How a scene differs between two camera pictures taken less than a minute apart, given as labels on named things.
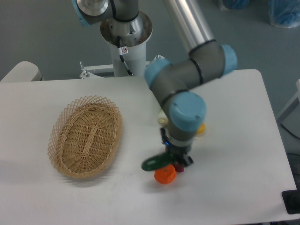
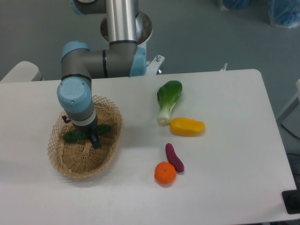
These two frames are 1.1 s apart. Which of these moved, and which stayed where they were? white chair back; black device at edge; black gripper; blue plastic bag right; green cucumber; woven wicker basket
Moved: green cucumber; black gripper
Stayed: white chair back; woven wicker basket; black device at edge; blue plastic bag right
